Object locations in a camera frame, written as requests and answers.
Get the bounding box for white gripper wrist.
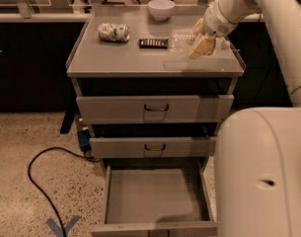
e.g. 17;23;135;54
188;0;237;59

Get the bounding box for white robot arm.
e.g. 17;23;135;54
189;0;301;237

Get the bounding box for white ceramic bowl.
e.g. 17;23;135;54
148;0;176;21

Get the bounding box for blue tape floor mark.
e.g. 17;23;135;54
46;215;81;237

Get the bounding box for top grey drawer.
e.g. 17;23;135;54
77;95;234;124

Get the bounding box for blue power adapter box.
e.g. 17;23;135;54
77;129;91;152

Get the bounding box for bottom grey open drawer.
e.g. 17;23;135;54
91;164;217;237

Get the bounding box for black floor cable left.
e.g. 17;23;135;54
27;146;101;237

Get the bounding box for grey metal drawer cabinet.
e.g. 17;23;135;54
65;4;247;237

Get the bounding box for crushed green white can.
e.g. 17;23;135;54
98;23;129;42

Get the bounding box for middle grey drawer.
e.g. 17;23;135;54
90;137;216;158

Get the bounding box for clear plastic water bottle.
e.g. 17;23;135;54
169;30;230;55

